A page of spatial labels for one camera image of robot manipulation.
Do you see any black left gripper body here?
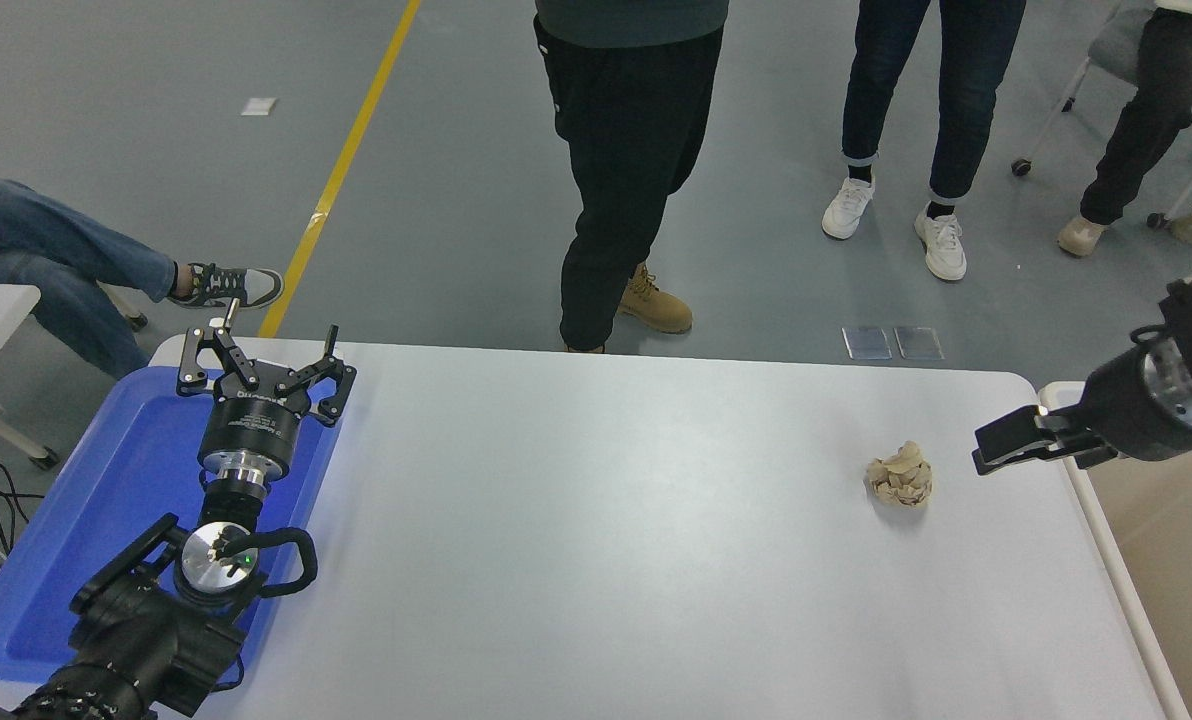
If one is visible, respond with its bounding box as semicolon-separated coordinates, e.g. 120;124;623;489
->
199;385;314;471

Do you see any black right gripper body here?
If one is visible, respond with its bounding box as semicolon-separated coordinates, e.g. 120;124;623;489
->
1076;345;1192;463

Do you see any clear floor plate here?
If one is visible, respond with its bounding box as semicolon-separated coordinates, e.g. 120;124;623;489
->
842;326;895;362
894;326;946;362

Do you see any large pale dustbin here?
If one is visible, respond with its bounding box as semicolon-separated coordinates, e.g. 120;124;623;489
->
1038;380;1192;720

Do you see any white chair leg with caster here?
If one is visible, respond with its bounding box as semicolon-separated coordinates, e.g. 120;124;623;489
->
96;283;149;331

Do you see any crumpled tan paper ball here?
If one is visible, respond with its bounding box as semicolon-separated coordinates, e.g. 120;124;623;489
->
864;441;935;509

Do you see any blue plastic tray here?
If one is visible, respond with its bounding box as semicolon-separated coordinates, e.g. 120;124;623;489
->
0;365;345;686

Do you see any standing person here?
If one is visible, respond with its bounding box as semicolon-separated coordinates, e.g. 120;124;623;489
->
821;0;1027;283
533;0;730;354

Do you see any grey wheeled chair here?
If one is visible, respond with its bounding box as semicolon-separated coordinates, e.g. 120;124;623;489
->
1011;0;1192;229

